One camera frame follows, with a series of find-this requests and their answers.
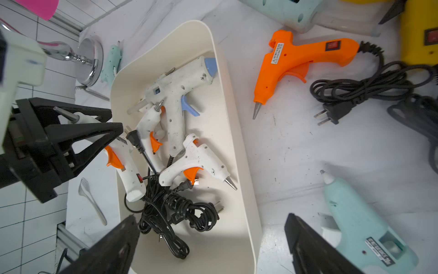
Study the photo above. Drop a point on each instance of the yellow glue gun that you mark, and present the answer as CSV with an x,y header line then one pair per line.
x,y
419,33

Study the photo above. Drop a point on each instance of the large white glue gun blue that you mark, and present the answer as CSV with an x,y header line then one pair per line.
x,y
171,89

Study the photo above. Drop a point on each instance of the white glue gun orange trigger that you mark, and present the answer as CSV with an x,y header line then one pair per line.
x,y
197,156

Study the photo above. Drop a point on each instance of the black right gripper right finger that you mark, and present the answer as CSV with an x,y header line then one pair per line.
x,y
311,253

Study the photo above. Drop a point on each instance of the pink plastic wine glass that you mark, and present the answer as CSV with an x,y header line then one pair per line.
x,y
44,9

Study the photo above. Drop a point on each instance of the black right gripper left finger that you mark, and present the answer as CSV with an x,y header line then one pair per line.
x,y
113,254

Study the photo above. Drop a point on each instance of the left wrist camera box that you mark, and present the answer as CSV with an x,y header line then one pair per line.
x,y
22,61

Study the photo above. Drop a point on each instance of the cream plastic storage tray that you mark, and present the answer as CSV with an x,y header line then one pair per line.
x,y
232,246

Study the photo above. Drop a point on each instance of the small mint glue gun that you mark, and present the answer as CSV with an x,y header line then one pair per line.
x,y
111,64

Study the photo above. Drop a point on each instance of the chrome glass holder stand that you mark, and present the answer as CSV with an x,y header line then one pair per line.
x,y
63,52

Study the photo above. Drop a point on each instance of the silver metal fork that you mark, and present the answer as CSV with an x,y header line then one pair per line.
x,y
84,190

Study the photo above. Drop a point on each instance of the large mint glue gun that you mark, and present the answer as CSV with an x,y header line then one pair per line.
x,y
302,16

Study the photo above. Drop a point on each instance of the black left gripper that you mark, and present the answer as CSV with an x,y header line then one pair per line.
x,y
34,149

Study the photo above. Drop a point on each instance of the small white glue gun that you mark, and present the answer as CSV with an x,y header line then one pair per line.
x,y
146,130

